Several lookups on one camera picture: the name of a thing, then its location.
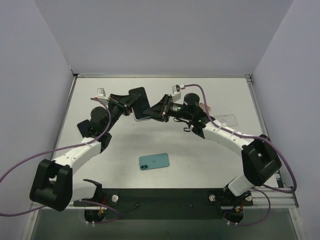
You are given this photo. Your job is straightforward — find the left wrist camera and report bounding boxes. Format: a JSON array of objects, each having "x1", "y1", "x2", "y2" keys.
[{"x1": 97, "y1": 88, "x2": 106, "y2": 98}]

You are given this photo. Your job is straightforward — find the black smartphone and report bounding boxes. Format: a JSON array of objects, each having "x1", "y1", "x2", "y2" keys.
[{"x1": 77, "y1": 119, "x2": 91, "y2": 138}]

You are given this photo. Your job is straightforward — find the phone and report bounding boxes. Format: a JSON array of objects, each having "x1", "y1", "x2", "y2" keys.
[
  {"x1": 128, "y1": 86, "x2": 151, "y2": 122},
  {"x1": 199, "y1": 102, "x2": 211, "y2": 113}
]

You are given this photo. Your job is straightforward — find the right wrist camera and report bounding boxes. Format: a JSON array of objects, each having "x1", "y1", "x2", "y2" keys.
[{"x1": 172, "y1": 84, "x2": 186, "y2": 102}]

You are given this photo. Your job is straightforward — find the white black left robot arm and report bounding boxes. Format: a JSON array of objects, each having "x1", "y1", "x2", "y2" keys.
[{"x1": 29, "y1": 93, "x2": 140, "y2": 212}]

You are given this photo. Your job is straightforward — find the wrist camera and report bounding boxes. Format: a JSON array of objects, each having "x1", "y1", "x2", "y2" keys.
[
  {"x1": 97, "y1": 88, "x2": 106, "y2": 98},
  {"x1": 172, "y1": 84, "x2": 186, "y2": 102}
]

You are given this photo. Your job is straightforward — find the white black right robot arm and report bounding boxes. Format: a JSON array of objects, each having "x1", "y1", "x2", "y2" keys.
[{"x1": 143, "y1": 93, "x2": 282, "y2": 197}]

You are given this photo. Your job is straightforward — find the teal smartphone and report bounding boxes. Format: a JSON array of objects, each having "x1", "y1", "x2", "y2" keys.
[{"x1": 138, "y1": 153, "x2": 170, "y2": 171}]

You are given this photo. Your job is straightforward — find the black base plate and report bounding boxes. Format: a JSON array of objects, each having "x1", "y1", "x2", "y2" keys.
[{"x1": 72, "y1": 187, "x2": 253, "y2": 221}]

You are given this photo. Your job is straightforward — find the aluminium front rail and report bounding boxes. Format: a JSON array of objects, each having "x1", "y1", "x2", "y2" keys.
[{"x1": 251, "y1": 187, "x2": 299, "y2": 209}]

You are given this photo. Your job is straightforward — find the clear phone case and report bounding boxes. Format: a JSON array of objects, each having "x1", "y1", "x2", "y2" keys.
[{"x1": 215, "y1": 114, "x2": 238, "y2": 127}]

